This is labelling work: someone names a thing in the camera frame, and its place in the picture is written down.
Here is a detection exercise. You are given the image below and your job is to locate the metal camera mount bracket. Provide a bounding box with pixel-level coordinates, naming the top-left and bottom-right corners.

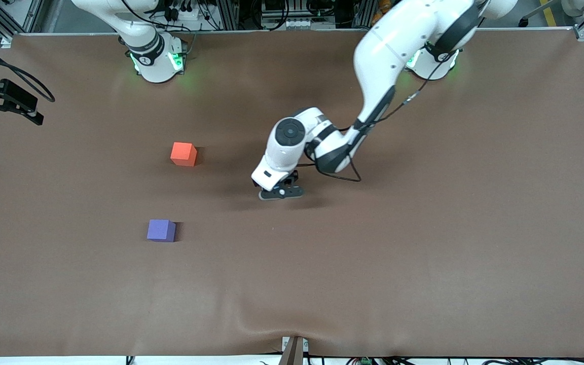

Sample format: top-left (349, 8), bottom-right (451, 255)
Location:
top-left (281, 336), bottom-right (309, 365)

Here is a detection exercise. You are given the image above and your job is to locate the black electronics box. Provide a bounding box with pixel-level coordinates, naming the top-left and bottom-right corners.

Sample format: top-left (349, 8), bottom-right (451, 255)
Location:
top-left (261, 0), bottom-right (325, 21)

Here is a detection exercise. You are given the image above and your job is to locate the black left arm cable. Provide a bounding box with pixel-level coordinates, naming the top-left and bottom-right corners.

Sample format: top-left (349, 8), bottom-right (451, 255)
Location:
top-left (302, 46), bottom-right (450, 183)

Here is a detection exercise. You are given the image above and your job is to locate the orange foam block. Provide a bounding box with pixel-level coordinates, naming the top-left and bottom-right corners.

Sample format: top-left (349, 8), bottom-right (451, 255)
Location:
top-left (170, 142), bottom-right (197, 167)

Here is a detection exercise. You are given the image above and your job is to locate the white power strip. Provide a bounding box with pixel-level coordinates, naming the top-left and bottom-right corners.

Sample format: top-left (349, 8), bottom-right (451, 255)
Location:
top-left (168, 4), bottom-right (206, 22)

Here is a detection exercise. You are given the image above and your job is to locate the white terminal block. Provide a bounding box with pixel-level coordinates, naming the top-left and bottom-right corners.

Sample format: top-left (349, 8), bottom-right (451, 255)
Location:
top-left (283, 18), bottom-right (319, 30)

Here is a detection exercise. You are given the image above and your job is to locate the purple foam block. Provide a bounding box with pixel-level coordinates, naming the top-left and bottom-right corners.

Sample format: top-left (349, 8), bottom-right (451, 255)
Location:
top-left (147, 219), bottom-right (176, 243)

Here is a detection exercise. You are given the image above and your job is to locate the grey wheeled stand base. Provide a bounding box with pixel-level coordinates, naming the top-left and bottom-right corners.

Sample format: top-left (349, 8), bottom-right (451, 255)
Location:
top-left (519, 0), bottom-right (584, 27)

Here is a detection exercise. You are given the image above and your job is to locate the brown table mat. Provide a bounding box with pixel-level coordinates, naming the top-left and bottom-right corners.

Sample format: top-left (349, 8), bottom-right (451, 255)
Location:
top-left (0, 28), bottom-right (584, 358)

